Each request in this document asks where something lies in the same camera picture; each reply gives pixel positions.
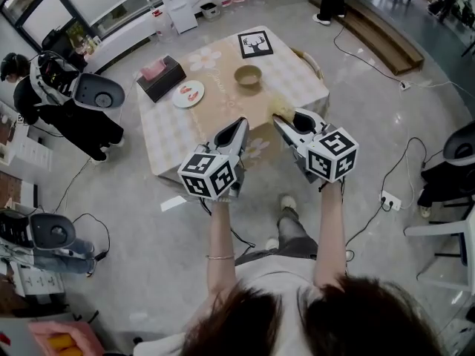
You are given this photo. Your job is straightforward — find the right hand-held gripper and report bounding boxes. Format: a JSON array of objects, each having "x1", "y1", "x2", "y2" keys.
[{"x1": 272, "y1": 108, "x2": 360, "y2": 184}]

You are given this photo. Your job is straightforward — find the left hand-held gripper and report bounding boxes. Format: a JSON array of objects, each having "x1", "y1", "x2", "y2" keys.
[{"x1": 177, "y1": 116, "x2": 250, "y2": 201}]

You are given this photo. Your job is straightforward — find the yellow sponge cloth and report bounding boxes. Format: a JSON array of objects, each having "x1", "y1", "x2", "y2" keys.
[{"x1": 267, "y1": 96, "x2": 297, "y2": 122}]

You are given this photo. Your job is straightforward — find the brown bowl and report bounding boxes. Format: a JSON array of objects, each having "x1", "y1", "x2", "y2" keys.
[{"x1": 234, "y1": 64, "x2": 263, "y2": 88}]

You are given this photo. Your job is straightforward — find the person's left forearm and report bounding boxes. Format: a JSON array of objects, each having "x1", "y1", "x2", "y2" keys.
[{"x1": 206, "y1": 198, "x2": 238, "y2": 296}]

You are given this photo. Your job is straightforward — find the person's right forearm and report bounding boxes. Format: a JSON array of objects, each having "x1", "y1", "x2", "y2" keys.
[{"x1": 312, "y1": 185, "x2": 348, "y2": 289}]

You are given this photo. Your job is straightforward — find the checkered floral tablecloth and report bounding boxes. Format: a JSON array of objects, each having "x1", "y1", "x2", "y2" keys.
[{"x1": 135, "y1": 25, "x2": 330, "y2": 185}]

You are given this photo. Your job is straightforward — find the white round plate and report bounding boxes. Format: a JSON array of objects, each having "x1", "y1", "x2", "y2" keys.
[{"x1": 171, "y1": 79, "x2": 206, "y2": 109}]

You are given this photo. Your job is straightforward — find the black leather tissue box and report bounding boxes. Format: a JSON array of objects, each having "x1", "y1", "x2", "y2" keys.
[{"x1": 136, "y1": 55, "x2": 187, "y2": 103}]

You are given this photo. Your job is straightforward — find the black framed deer picture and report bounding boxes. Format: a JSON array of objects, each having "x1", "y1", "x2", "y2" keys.
[{"x1": 237, "y1": 30, "x2": 274, "y2": 59}]

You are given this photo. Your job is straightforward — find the pink tissue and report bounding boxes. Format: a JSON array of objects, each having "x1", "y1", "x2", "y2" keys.
[{"x1": 140, "y1": 58, "x2": 168, "y2": 82}]

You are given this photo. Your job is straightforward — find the person's grey trousers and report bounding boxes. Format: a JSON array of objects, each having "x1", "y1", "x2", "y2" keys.
[{"x1": 235, "y1": 205, "x2": 319, "y2": 266}]

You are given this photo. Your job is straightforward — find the large white power strip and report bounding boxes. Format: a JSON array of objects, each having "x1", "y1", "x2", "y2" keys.
[{"x1": 380, "y1": 190, "x2": 402, "y2": 211}]

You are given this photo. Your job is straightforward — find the wooden step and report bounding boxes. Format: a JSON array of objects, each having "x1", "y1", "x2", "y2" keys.
[{"x1": 308, "y1": 0, "x2": 425, "y2": 76}]

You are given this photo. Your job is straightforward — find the small grey bin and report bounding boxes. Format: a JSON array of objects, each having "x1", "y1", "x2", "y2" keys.
[{"x1": 200, "y1": 1, "x2": 220, "y2": 22}]

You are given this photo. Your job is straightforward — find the single clear water jug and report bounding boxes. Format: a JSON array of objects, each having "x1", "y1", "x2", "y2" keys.
[{"x1": 151, "y1": 8, "x2": 175, "y2": 43}]

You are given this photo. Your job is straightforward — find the white water dispenser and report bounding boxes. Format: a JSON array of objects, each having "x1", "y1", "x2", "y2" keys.
[{"x1": 155, "y1": 0, "x2": 198, "y2": 35}]

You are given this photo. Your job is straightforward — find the white window bench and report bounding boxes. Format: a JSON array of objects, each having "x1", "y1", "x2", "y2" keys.
[{"x1": 83, "y1": 0, "x2": 209, "y2": 73}]

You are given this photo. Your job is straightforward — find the person's white shirt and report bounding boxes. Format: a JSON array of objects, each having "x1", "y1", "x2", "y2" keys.
[{"x1": 133, "y1": 260, "x2": 348, "y2": 356}]

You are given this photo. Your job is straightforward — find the black office chair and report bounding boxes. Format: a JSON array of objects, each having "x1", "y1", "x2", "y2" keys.
[{"x1": 41, "y1": 30, "x2": 88, "y2": 63}]

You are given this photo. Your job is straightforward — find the white drawer shelf unit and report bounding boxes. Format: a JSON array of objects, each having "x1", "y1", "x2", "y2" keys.
[{"x1": 0, "y1": 102, "x2": 53, "y2": 170}]

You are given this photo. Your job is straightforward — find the white low cabinet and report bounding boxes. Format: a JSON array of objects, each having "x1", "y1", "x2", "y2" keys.
[{"x1": 10, "y1": 261, "x2": 66, "y2": 296}]

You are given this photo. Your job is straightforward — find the pink bin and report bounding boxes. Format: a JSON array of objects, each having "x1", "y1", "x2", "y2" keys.
[{"x1": 27, "y1": 320, "x2": 105, "y2": 356}]

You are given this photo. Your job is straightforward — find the black framed window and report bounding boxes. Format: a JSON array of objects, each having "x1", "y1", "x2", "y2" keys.
[{"x1": 0, "y1": 0, "x2": 164, "y2": 53}]

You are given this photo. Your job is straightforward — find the black floor cable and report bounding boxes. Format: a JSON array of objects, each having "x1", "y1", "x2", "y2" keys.
[{"x1": 381, "y1": 136, "x2": 445, "y2": 203}]

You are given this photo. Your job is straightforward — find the white table frame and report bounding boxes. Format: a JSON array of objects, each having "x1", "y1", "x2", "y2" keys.
[{"x1": 403, "y1": 205, "x2": 475, "y2": 292}]

